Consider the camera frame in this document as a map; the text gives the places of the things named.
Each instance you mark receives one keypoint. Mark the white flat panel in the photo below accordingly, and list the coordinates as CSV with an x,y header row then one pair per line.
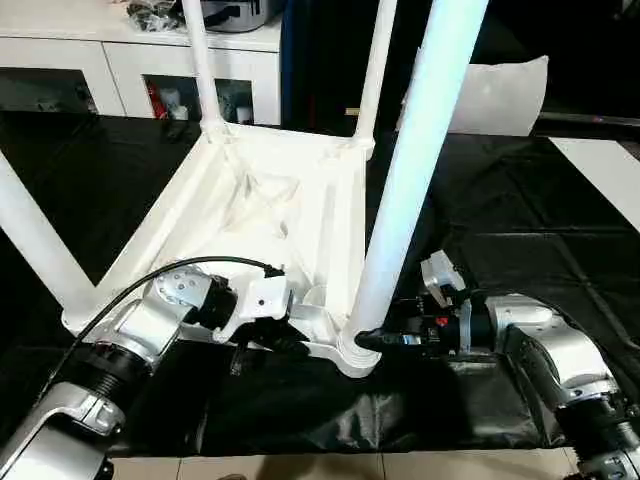
x,y
600,165

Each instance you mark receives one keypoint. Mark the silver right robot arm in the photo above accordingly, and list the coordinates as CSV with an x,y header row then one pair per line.
x,y
560,345

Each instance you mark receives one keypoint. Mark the black floor mat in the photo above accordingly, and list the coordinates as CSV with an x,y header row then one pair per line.
x,y
525,200

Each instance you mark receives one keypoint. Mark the white plastic table top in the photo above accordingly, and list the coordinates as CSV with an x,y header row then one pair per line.
x,y
280,175

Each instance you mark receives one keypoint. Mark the white plastic table leg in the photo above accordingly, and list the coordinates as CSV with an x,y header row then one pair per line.
x,y
202,65
372,65
35,225
420,150

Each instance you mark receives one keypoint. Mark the grey round bag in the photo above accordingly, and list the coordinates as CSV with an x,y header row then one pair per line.
x,y
240,15

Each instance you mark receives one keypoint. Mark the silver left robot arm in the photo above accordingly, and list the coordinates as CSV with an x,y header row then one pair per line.
x,y
150,320

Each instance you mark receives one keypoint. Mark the small red box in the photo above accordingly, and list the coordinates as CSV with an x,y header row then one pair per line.
x,y
155,102

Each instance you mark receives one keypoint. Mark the grey printed cushion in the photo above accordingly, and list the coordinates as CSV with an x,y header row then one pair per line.
x,y
500,100

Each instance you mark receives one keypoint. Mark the white glass-door cabinet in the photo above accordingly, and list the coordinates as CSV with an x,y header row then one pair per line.
x,y
75,55

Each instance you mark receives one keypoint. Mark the small yellow label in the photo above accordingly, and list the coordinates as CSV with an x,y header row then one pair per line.
x,y
352,111

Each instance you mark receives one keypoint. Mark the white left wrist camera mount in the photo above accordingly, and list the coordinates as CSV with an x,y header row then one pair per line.
x,y
262,300

